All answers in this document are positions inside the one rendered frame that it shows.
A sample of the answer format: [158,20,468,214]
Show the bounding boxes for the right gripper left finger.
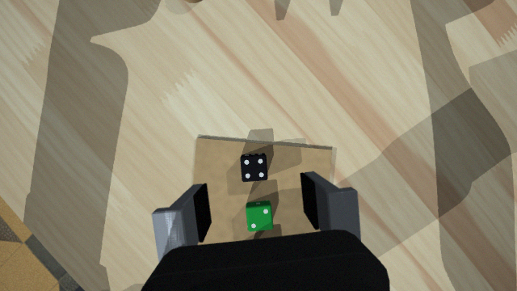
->
[152,183,212,262]

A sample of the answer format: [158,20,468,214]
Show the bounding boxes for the green die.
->
[246,200,273,231]

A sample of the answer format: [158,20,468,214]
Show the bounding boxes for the black die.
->
[240,153,267,182]

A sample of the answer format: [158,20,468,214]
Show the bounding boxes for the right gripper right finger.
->
[301,171,361,241]

